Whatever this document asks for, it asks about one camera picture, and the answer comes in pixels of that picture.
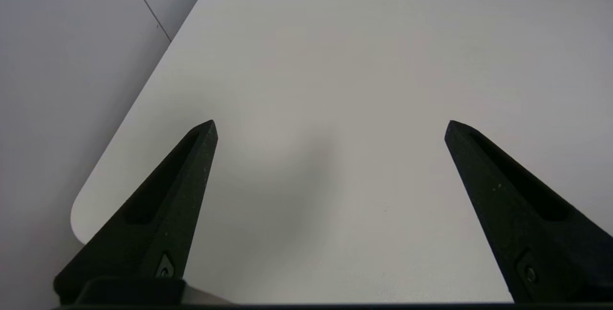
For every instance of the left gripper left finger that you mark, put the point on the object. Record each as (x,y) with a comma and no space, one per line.
(158,223)

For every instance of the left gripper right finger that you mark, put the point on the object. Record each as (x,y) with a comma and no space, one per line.
(527,223)

